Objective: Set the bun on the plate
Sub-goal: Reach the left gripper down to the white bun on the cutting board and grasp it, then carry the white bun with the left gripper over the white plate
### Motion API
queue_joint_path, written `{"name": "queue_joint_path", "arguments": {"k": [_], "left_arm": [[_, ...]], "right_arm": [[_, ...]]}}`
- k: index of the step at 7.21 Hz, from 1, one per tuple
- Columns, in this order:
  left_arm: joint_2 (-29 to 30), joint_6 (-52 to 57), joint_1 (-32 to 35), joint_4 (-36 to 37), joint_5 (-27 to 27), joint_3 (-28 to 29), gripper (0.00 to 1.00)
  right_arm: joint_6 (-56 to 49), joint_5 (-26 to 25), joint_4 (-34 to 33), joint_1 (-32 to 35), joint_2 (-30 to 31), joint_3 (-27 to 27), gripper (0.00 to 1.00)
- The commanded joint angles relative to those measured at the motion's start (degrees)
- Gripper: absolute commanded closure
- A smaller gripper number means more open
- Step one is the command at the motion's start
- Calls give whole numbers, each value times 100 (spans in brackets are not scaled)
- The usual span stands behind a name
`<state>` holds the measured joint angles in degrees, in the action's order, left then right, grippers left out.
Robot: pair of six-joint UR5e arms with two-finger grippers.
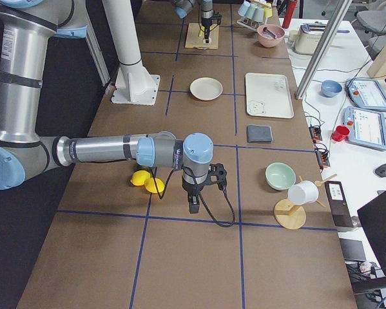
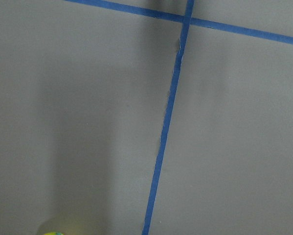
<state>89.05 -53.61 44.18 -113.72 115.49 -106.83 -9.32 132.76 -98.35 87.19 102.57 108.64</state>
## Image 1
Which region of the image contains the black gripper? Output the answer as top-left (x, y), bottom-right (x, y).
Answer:
top-left (182, 163), bottom-right (227, 214)
top-left (200, 10), bottom-right (221, 44)

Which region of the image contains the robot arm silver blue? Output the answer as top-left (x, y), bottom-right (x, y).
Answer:
top-left (170, 0), bottom-right (222, 45)
top-left (0, 1), bottom-right (227, 214)

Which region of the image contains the white bear tray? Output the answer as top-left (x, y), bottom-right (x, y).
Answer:
top-left (245, 73), bottom-right (294, 119)

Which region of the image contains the wooden cutting board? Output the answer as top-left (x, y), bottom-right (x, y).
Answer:
top-left (184, 23), bottom-right (219, 50)

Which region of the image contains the yellow lemon far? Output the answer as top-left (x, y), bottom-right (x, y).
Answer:
top-left (144, 177), bottom-right (165, 194)

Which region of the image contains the yellow lemon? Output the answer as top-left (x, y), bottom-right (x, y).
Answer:
top-left (144, 177), bottom-right (165, 194)
top-left (130, 170), bottom-right (151, 187)

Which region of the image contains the cup rack with cups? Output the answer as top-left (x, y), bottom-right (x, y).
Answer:
top-left (237, 0), bottom-right (273, 31)

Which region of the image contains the cream round plate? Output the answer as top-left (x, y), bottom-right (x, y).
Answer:
top-left (189, 77), bottom-right (223, 101)

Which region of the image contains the yellow lemon near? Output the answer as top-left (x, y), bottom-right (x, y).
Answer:
top-left (130, 170), bottom-right (151, 187)

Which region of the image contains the pink bowl with ice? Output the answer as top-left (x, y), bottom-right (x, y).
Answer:
top-left (257, 24), bottom-right (285, 48)

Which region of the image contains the mint green bowl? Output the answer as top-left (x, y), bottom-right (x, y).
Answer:
top-left (265, 162), bottom-right (296, 191)

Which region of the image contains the grey folded cloth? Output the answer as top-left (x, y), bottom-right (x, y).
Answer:
top-left (246, 124), bottom-right (274, 144)

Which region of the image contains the wooden mug tree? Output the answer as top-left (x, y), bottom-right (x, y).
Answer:
top-left (274, 174), bottom-right (337, 230)

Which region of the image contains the cream toaster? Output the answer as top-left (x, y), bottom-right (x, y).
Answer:
top-left (289, 23), bottom-right (326, 55)

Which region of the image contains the white mug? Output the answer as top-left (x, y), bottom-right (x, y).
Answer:
top-left (287, 180), bottom-right (319, 205)

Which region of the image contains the blue bowl on desk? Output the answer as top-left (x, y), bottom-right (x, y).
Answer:
top-left (320, 80), bottom-right (343, 98)

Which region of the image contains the black box on desk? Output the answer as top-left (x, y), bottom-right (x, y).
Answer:
top-left (325, 181), bottom-right (356, 232)

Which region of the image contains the red cup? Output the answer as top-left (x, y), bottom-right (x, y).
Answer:
top-left (331, 125), bottom-right (350, 142)

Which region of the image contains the teach pendant far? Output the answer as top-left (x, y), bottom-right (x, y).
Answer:
top-left (346, 78), bottom-right (386, 112)

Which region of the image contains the teach pendant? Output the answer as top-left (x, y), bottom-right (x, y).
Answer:
top-left (346, 78), bottom-right (386, 112)
top-left (343, 106), bottom-right (386, 151)

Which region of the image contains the teach pendant near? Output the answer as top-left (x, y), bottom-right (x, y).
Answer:
top-left (343, 106), bottom-right (386, 151)

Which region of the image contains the black computer mouse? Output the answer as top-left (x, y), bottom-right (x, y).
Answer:
top-left (374, 164), bottom-right (386, 178)

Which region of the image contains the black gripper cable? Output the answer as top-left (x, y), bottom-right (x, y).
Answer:
top-left (158, 164), bottom-right (236, 228)

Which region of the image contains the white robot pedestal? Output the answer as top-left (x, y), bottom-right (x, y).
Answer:
top-left (102, 0), bottom-right (160, 106)

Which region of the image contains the aluminium frame post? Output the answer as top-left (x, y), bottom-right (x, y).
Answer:
top-left (295, 0), bottom-right (352, 99)

